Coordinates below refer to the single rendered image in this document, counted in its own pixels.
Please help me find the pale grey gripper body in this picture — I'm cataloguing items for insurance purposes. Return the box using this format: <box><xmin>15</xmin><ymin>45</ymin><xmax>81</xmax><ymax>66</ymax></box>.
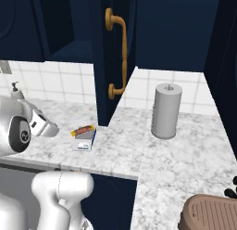
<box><xmin>36</xmin><ymin>116</ymin><xmax>60</xmax><ymax>138</ymax></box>

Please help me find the brown yellow wrapped bar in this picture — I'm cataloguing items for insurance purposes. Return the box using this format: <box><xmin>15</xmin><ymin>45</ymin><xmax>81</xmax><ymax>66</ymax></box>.
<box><xmin>69</xmin><ymin>124</ymin><xmax>95</xmax><ymax>138</ymax></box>

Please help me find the navy base cabinet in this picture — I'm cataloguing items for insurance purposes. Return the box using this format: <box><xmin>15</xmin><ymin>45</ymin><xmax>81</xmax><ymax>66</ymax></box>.
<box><xmin>81</xmin><ymin>172</ymin><xmax>139</xmax><ymax>230</ymax></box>

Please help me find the navy tall cabinet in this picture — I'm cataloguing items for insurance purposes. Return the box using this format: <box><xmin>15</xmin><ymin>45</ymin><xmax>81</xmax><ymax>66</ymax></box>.
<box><xmin>203</xmin><ymin>0</ymin><xmax>237</xmax><ymax>160</ymax></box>

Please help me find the grey soap dispenser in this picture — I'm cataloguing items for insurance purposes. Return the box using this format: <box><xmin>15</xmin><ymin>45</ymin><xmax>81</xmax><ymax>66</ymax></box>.
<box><xmin>9</xmin><ymin>81</ymin><xmax>26</xmax><ymax>101</ymax></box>

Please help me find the grey appliance front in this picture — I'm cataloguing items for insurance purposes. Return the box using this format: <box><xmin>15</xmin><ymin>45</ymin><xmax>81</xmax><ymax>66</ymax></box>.
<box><xmin>0</xmin><ymin>166</ymin><xmax>60</xmax><ymax>210</ymax></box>

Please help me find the grey paper towel roll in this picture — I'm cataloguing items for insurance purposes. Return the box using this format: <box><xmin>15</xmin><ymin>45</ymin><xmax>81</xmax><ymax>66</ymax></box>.
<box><xmin>150</xmin><ymin>83</ymin><xmax>183</xmax><ymax>140</ymax></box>

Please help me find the black rounded object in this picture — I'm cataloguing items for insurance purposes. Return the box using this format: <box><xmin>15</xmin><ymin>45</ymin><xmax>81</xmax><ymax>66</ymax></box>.
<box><xmin>223</xmin><ymin>175</ymin><xmax>237</xmax><ymax>199</ymax></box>

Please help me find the navy cabinet door with handle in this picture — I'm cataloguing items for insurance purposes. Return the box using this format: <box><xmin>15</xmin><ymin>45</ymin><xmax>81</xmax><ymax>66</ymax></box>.
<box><xmin>88</xmin><ymin>0</ymin><xmax>137</xmax><ymax>127</ymax></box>

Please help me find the navy open wall cabinet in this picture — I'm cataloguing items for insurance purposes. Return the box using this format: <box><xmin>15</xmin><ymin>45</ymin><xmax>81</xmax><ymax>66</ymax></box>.
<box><xmin>0</xmin><ymin>0</ymin><xmax>94</xmax><ymax>65</ymax></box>

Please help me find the brass cabinet door handle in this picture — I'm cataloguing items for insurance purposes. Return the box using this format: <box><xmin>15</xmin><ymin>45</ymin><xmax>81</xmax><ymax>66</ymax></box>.
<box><xmin>105</xmin><ymin>7</ymin><xmax>129</xmax><ymax>101</ymax></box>

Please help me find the navy closed wall cabinet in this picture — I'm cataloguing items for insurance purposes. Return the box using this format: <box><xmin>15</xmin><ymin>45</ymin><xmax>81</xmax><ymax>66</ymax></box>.
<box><xmin>134</xmin><ymin>0</ymin><xmax>222</xmax><ymax>73</ymax></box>

